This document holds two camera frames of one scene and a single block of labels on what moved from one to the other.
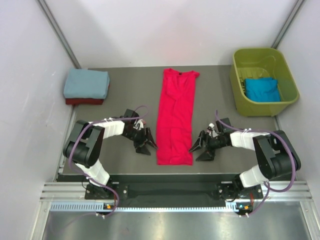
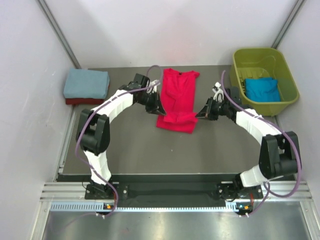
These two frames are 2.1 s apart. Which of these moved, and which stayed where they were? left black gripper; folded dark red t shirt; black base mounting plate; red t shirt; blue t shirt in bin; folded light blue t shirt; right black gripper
Moved: left black gripper; red t shirt; right black gripper
Stayed: black base mounting plate; folded light blue t shirt; folded dark red t shirt; blue t shirt in bin
